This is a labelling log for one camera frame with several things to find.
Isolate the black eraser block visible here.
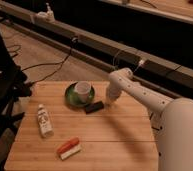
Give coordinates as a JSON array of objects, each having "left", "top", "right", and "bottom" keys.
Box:
[{"left": 84, "top": 101, "right": 104, "bottom": 114}]

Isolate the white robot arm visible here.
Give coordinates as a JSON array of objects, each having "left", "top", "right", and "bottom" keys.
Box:
[{"left": 106, "top": 68, "right": 193, "bottom": 171}]

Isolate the white cup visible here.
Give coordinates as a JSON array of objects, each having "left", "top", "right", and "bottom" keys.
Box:
[{"left": 74, "top": 81, "right": 91, "bottom": 102}]

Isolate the green saucer plate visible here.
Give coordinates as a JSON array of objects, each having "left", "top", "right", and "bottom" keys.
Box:
[{"left": 65, "top": 83, "right": 95, "bottom": 108}]

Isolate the white plastic bottle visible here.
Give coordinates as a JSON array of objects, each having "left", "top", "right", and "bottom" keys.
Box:
[{"left": 37, "top": 104, "right": 53, "bottom": 138}]

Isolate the black chair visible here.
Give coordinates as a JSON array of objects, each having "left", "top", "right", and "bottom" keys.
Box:
[{"left": 0, "top": 13, "right": 34, "bottom": 151}]

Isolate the black floor cable right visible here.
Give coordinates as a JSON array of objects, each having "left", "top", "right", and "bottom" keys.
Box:
[{"left": 149, "top": 111, "right": 163, "bottom": 132}]

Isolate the black floor cable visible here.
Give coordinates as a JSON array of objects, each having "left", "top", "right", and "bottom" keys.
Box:
[
  {"left": 5, "top": 37, "right": 78, "bottom": 85},
  {"left": 149, "top": 111, "right": 163, "bottom": 132}
]

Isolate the black floor cable left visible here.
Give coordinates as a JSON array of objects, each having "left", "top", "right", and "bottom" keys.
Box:
[{"left": 5, "top": 37, "right": 78, "bottom": 85}]

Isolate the long metal rail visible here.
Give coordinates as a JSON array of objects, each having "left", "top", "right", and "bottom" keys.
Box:
[{"left": 0, "top": 0, "right": 193, "bottom": 93}]

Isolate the white device on rail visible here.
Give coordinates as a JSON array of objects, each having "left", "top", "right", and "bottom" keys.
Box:
[{"left": 35, "top": 4, "right": 55, "bottom": 22}]

